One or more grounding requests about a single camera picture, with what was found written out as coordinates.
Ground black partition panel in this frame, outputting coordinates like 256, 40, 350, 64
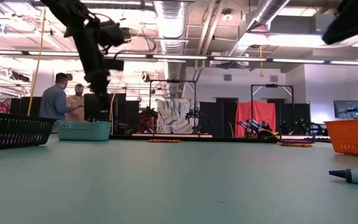
199, 98, 239, 138
10, 96, 42, 118
275, 103, 311, 135
126, 100, 141, 125

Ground yellow hanging pendant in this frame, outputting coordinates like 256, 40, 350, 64
259, 45, 265, 78

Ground black plastic basket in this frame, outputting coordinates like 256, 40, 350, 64
0, 111, 57, 151

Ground purple crayon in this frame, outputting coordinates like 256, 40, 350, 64
280, 139, 313, 144

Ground silver round ceiling duct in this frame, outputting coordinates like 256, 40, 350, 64
228, 0, 291, 65
152, 0, 188, 100

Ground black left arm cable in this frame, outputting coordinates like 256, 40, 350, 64
103, 12, 157, 62

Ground white leaf-patterned cloth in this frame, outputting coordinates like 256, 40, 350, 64
156, 98, 200, 134

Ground dark wall screen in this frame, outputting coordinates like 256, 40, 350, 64
333, 100, 358, 119

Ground orange plastic basket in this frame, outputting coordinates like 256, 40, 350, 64
324, 118, 358, 156

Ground black ceiling spotlight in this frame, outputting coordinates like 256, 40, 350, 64
11, 71, 30, 83

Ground yellow hanging cord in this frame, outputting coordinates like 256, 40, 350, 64
109, 70, 126, 122

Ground orange hanging cloth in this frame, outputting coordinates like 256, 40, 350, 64
234, 100, 277, 138

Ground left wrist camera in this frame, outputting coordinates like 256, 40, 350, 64
99, 21, 127, 47

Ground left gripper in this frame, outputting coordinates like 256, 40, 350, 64
73, 29, 126, 114

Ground grey rectangular air duct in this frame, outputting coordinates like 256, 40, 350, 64
270, 14, 335, 35

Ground black metal frame stand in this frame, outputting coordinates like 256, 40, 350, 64
149, 79, 198, 135
250, 83, 295, 135

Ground person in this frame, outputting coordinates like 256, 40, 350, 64
39, 72, 83, 121
65, 83, 86, 122

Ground teal plastic basket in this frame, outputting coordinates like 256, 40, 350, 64
57, 119, 113, 142

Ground teal table mat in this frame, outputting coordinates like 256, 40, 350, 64
0, 133, 358, 224

